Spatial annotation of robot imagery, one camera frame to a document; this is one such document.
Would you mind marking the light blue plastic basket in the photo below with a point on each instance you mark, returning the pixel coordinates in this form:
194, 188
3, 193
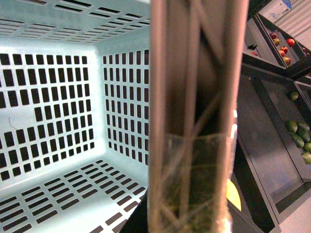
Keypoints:
74, 114

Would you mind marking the yellow mango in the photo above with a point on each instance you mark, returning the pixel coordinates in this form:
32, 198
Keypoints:
233, 195

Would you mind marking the green mango pile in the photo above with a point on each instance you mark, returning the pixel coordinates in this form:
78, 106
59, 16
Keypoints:
301, 134

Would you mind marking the single green fruit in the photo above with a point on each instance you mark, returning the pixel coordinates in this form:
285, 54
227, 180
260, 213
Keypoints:
293, 96

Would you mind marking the red apples on shelf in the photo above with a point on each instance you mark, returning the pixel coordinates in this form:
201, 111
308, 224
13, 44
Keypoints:
280, 49

